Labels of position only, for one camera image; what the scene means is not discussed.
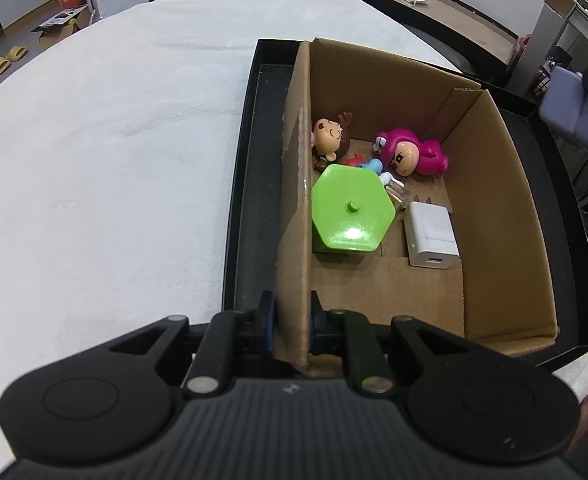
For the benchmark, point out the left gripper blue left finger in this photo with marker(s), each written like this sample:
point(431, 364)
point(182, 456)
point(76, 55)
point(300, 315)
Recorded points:
point(234, 344)

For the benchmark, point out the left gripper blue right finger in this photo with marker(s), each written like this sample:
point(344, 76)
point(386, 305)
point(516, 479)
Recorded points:
point(360, 346)

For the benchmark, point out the green hexagonal box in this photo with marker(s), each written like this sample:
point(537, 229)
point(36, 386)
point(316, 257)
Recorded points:
point(350, 210)

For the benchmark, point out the white usb charger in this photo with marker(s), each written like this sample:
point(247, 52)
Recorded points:
point(430, 236)

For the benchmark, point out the brown cardboard box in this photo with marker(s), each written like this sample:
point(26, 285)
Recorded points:
point(499, 294)

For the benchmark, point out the small blue red figurine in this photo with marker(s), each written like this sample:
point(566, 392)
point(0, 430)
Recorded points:
point(359, 161)

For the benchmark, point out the pink cartoon figurine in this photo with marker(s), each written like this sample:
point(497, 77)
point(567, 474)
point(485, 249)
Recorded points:
point(403, 153)

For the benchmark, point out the brown-haired doll figurine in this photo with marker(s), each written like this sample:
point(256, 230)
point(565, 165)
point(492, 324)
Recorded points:
point(330, 140)

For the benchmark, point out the purple white cube charger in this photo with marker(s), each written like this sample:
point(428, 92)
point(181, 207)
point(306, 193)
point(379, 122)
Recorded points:
point(564, 107)

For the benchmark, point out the person's right hand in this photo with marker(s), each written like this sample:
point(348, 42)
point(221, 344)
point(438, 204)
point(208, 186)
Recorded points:
point(582, 428)

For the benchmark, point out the black shallow tray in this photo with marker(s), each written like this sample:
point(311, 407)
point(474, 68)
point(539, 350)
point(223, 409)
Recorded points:
point(254, 221)

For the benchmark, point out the black brown side tray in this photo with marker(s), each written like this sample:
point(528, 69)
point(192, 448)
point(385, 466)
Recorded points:
point(474, 42)

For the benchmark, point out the cardboard box on floor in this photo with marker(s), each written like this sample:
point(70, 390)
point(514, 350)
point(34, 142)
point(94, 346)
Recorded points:
point(61, 26)

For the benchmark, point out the yellow slippers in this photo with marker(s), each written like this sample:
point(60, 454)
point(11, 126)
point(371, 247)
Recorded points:
point(14, 55)

